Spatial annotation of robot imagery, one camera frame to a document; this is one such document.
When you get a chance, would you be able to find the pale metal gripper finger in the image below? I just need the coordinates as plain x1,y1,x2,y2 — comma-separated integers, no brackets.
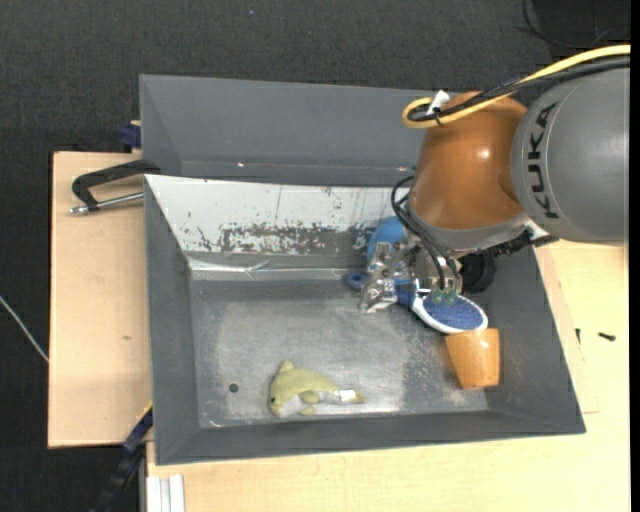
367,241,402,279
358,278,398,315

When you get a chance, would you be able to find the blue and white brush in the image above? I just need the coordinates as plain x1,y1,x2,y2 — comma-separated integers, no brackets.
344,271,490,335

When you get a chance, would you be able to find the grey metal bin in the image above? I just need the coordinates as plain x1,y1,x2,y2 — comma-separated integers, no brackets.
138,73,587,466

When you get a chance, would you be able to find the orange cup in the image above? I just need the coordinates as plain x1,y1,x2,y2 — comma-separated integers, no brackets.
444,327,502,391

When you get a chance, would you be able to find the yellow-green toy dolphin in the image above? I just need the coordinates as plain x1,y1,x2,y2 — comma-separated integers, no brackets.
268,359,369,418

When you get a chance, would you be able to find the black cylinder on white bracket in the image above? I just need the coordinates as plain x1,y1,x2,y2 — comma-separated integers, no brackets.
457,251,498,295

